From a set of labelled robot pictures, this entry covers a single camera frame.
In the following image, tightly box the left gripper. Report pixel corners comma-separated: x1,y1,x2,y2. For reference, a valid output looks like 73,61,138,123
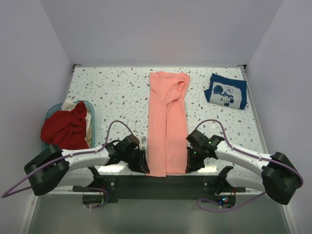
122,148,149,174

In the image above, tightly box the salmon pink t-shirt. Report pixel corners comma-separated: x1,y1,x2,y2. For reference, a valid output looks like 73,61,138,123
147,72,190,177

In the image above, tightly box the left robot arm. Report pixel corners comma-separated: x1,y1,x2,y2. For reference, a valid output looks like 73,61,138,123
24,135,150,196

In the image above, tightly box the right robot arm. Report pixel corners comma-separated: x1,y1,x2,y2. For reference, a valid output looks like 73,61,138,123
186,130,303,205

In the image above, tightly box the folded blue printed t-shirt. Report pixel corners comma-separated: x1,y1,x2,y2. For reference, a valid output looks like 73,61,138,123
204,73,247,110

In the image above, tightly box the red t-shirt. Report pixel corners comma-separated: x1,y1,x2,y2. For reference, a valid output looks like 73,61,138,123
40,101,89,150

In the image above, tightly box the clear teal plastic bin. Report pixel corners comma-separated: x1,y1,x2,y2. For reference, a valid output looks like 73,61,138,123
40,100,96,153

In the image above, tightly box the aluminium frame rail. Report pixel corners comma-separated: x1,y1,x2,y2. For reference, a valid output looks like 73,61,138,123
30,174,290,195

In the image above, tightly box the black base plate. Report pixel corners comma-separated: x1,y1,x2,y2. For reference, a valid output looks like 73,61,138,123
73,175,246,205

